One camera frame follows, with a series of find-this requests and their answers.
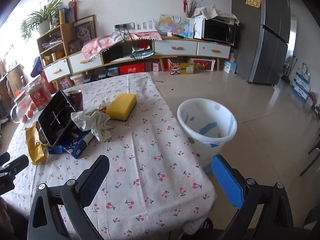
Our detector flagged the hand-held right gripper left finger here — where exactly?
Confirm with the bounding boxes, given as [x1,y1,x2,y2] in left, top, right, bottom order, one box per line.
[27,154,110,240]

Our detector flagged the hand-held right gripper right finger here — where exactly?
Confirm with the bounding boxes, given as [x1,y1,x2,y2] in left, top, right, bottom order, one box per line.
[211,154,294,240]

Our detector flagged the yellow snack bag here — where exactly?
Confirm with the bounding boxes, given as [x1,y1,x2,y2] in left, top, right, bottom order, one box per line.
[24,121,49,165]

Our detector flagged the blue cardboard box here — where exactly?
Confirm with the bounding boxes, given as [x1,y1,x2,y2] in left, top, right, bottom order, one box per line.
[61,129,94,159]

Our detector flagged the white paper napkin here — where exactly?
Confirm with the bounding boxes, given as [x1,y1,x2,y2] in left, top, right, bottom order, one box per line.
[71,111,88,132]

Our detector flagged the white plastic bin blue patterns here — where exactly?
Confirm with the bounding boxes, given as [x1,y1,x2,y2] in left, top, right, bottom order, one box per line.
[177,98,237,168]

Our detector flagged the blue wrapper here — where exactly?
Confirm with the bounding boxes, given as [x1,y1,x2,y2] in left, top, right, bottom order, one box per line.
[47,145,63,155]

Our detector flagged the striped slipper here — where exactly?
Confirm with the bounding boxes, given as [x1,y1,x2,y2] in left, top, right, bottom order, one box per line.
[199,217,214,231]

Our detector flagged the clear jar with orange contents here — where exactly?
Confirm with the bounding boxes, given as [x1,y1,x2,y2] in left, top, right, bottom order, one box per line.
[10,90,38,123]

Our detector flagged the cherry print tablecloth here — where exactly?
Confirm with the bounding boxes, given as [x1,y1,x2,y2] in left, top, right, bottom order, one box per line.
[0,72,217,240]

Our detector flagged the black divided tray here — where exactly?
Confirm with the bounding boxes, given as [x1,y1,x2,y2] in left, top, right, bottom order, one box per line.
[37,90,77,147]

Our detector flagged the clear jar with red label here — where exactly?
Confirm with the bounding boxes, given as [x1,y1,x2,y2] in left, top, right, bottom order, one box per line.
[27,78,52,112]

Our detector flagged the yellow sponge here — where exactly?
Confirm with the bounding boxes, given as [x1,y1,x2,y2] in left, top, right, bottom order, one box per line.
[105,94,137,122]

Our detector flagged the red can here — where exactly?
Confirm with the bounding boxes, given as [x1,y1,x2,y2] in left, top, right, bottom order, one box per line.
[66,89,84,112]

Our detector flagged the dark chair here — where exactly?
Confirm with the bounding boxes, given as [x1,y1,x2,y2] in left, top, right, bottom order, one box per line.
[299,140,320,177]

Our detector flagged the purple plastic item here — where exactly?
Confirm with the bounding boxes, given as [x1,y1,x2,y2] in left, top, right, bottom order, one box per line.
[30,56,44,78]

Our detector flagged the wooden shelf unit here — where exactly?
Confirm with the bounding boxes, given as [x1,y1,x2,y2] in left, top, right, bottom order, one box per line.
[36,22,72,84]

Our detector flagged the blue and white box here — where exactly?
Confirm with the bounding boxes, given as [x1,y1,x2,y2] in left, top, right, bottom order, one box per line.
[221,60,237,74]

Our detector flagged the red gift box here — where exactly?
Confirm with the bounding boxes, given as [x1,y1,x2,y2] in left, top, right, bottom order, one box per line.
[119,64,145,75]

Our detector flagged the stack of blue white cartons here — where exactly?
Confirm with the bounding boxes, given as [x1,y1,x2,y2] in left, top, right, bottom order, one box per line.
[291,64,312,103]

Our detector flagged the yellow cardboard box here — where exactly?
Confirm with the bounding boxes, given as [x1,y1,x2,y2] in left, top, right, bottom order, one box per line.
[167,59,195,75]

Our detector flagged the broom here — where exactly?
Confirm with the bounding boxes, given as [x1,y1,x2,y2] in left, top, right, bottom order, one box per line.
[282,59,298,84]

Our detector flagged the pink patterned boxes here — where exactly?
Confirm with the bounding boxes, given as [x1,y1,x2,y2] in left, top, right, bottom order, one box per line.
[145,62,162,72]

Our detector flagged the pink cloth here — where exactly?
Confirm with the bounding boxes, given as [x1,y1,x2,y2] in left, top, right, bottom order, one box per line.
[81,32,163,61]

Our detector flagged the wooden cabinet with white drawers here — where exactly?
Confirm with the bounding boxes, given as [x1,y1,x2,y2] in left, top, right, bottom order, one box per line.
[67,34,232,77]

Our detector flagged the grey refrigerator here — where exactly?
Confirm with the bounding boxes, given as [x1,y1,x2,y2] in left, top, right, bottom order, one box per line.
[231,0,292,87]

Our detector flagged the green potted plant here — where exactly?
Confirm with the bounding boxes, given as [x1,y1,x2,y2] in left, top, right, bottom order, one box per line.
[20,0,64,42]

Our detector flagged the black microwave oven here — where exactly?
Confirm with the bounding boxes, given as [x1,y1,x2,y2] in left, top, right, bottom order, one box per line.
[201,17,237,47]

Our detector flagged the framed picture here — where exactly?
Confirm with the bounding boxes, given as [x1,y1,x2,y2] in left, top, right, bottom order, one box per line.
[72,14,97,48]

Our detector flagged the power strip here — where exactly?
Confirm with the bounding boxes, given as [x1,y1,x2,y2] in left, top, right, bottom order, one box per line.
[114,23,135,32]

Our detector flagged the map printed bag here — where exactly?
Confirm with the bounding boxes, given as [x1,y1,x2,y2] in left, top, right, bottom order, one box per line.
[157,14,195,39]

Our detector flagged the white slotted rack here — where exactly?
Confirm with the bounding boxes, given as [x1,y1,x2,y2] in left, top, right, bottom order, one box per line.
[134,17,158,33]

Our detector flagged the floral cloth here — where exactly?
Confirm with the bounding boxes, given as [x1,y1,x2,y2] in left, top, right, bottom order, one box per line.
[194,5,240,27]

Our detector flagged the dried branches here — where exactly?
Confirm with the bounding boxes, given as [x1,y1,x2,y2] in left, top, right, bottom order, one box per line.
[186,0,201,18]

